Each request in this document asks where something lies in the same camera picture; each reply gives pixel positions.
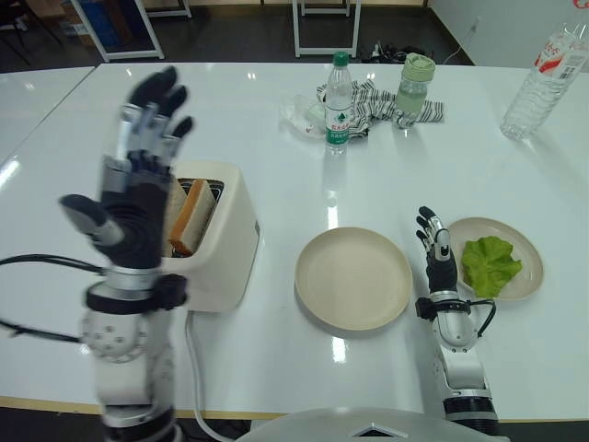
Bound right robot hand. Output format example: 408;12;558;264
415;205;460;298

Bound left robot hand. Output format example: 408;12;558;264
59;65;195;289

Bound bread slice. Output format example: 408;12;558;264
165;176;190;234
168;179;218;258

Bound green lettuce leaf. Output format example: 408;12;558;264
460;235;524;299

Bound cream plate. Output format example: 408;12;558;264
294;226;414;332
443;216;546;302

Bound cream toaster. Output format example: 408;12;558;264
160;160;264;315

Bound striped cloth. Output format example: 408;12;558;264
316;79;447;140

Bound pale green tumbler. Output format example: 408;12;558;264
395;51;437;117

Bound green-capped water bottle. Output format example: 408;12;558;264
323;51;355;156

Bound clear plastic wrapper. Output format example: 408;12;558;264
279;93;329;140

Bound clear red-labelled water bottle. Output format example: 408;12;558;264
500;20;589;141

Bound black cable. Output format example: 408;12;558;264
0;254;114;345
467;298;498;340

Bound white metal table frame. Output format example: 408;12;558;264
68;0;166;62
291;0;363;59

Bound white cord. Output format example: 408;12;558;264
183;310;259;442

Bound black floor cables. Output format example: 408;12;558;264
361;41;434;64

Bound white wall cable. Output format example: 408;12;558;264
443;17;482;65

